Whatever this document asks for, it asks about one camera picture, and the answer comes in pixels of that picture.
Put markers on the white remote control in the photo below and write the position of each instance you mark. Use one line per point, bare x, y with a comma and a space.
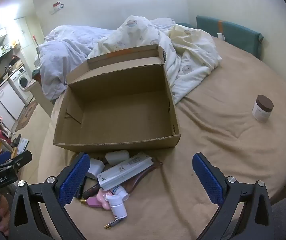
125, 172

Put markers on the white washing machine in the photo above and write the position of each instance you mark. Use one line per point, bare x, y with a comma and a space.
23, 82

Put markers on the lavender blanket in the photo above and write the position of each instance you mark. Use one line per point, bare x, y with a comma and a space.
58, 55

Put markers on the small dark battery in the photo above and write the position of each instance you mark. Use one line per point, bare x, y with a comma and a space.
111, 224

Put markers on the small white object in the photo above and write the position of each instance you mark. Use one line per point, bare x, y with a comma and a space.
221, 36

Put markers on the white pill bottle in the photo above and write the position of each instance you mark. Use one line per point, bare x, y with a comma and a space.
118, 208
119, 191

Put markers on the white jar with brown lid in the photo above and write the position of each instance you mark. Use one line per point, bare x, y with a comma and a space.
261, 110

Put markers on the brown cardboard box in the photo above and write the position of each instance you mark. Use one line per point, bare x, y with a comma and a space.
123, 115

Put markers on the white cabinet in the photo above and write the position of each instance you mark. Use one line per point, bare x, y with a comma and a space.
8, 100

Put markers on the brown rug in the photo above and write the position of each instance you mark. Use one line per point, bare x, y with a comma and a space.
26, 116

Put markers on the translucent pink massage comb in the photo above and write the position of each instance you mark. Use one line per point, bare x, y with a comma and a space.
139, 181

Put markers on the white bathroom scale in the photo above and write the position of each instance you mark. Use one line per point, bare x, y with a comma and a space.
23, 145

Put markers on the white charger plug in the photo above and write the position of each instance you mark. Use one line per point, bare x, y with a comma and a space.
95, 167

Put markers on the pink toy figure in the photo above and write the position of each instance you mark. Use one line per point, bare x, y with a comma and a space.
104, 198

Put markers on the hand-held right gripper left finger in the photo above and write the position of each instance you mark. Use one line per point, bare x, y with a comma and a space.
73, 180

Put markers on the cream printed duvet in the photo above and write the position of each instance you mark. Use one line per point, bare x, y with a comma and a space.
190, 62

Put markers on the mauve tube with gold tip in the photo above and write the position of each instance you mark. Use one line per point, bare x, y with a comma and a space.
94, 202

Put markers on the beige bedside cabinet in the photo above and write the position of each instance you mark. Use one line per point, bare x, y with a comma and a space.
40, 100

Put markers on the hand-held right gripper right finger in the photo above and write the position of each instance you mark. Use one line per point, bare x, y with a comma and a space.
207, 180

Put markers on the green headboard cushion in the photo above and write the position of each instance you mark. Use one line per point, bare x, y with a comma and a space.
237, 37

